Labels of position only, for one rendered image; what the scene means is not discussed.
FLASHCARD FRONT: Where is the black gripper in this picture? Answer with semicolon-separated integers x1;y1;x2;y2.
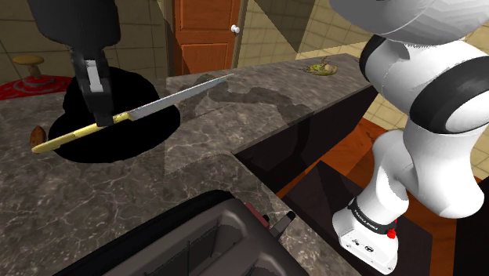
26;0;121;129

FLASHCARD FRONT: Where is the yellow handled kitchen knife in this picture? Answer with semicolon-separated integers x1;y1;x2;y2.
31;73;235;155

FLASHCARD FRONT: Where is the red lid with wooden knob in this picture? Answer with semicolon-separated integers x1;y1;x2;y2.
0;54;74;101

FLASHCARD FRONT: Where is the small brown oval thing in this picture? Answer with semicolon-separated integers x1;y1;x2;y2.
29;125;49;149

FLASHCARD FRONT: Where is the orange wooden door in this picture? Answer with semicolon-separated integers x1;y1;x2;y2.
172;0;246;76

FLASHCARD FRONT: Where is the black toaster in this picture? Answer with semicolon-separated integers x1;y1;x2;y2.
53;189;311;276

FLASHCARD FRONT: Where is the dark robot stand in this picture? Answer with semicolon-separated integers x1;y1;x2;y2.
281;159;489;276

